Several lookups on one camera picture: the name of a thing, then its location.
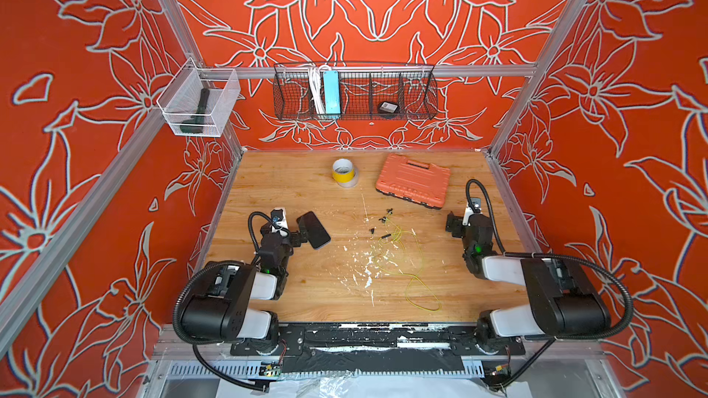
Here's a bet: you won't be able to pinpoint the black flashlight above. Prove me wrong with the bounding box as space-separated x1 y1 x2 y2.
181 88 210 134

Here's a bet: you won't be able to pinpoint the orange plastic tool case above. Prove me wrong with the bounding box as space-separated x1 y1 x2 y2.
375 154 451 209

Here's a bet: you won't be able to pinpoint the blue smartphone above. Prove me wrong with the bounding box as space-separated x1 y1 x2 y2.
297 211 331 250

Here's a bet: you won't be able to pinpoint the clear tape roll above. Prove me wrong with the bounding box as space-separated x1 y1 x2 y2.
333 168 359 188

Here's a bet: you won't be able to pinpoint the light blue box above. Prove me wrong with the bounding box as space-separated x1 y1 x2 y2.
323 70 341 119

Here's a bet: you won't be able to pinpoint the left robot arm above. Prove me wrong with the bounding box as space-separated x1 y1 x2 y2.
173 207 299 346

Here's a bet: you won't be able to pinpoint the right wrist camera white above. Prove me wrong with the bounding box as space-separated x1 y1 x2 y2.
463 202 481 227

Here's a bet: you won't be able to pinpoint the white cable bundle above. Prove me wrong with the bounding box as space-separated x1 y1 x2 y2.
308 65 326 117

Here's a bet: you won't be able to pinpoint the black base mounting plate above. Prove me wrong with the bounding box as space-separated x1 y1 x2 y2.
230 322 525 378

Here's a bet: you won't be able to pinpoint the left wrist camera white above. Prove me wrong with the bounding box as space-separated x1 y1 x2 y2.
270 207 289 230

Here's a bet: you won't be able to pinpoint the clear acrylic box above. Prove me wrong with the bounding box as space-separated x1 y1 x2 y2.
157 58 242 138

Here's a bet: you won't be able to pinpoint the black wire basket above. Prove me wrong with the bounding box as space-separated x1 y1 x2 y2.
273 62 439 122

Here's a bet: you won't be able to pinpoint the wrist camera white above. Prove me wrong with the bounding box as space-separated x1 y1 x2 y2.
463 202 481 227
270 207 289 230

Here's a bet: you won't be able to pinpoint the yellow tape roll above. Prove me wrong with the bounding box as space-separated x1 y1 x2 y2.
332 158 355 177

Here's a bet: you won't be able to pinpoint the green wired earphones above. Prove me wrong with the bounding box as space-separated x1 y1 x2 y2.
370 208 443 313

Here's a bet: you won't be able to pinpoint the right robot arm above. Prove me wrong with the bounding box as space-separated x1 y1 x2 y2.
445 179 635 345

